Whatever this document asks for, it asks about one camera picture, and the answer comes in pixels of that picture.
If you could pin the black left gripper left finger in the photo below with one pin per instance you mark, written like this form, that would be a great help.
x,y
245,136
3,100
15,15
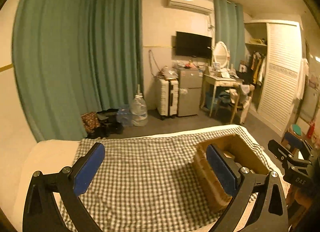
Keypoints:
x,y
40,209

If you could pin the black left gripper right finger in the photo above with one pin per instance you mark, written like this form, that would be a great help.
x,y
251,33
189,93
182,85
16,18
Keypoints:
x,y
269,211

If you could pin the cardboard storage box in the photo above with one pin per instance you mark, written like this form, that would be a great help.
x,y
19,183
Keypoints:
x,y
217,162

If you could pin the wooden chair with clothes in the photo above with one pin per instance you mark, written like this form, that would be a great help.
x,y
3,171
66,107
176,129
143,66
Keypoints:
x,y
236,99

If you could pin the patterned brown bag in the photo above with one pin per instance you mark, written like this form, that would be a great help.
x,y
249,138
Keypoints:
x,y
90,121

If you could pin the grey white checkered cloth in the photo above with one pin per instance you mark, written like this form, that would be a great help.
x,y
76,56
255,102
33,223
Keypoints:
x,y
149,183

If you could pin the white dressing table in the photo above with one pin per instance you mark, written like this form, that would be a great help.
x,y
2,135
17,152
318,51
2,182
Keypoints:
x,y
215,82

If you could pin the white louvered wardrobe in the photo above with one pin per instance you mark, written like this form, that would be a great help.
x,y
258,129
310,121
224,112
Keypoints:
x,y
281,42

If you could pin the large clear water bottle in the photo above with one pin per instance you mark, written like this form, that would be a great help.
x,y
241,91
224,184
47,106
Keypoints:
x,y
139,109

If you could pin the oval vanity mirror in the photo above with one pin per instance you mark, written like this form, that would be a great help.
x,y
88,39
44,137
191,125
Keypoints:
x,y
221,54

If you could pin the grey mini fridge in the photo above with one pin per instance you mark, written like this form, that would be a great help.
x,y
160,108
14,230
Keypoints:
x,y
189,93

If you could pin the white suitcase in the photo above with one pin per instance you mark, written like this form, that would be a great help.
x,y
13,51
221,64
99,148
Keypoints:
x,y
167,98

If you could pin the large green curtain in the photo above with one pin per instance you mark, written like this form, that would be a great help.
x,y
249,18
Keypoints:
x,y
73,57

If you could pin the green window curtain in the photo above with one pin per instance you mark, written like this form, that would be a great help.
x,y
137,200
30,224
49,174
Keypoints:
x,y
230,29

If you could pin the white air conditioner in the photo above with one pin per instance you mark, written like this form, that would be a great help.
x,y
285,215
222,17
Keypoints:
x,y
199,6

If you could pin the black wall television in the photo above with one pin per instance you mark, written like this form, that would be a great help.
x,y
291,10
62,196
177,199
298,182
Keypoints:
x,y
193,45

